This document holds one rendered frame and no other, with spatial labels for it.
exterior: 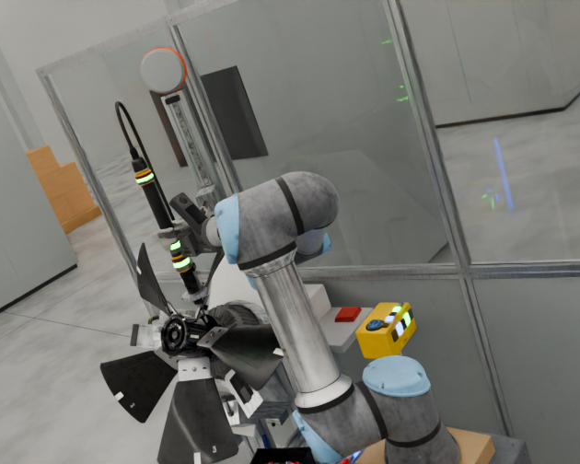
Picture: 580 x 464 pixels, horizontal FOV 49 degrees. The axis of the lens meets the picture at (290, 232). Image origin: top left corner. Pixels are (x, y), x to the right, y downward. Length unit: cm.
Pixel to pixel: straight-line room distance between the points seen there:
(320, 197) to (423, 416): 45
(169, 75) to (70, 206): 776
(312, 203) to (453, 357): 136
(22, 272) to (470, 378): 586
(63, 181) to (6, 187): 254
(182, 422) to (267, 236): 85
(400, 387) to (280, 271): 31
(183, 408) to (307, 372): 71
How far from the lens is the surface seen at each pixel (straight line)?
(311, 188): 116
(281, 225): 114
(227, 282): 214
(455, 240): 213
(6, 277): 749
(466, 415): 256
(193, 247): 164
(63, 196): 997
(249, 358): 170
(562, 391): 234
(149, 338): 221
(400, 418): 126
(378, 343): 181
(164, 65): 233
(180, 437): 185
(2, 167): 750
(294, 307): 117
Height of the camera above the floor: 196
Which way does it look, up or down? 19 degrees down
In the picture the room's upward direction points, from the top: 20 degrees counter-clockwise
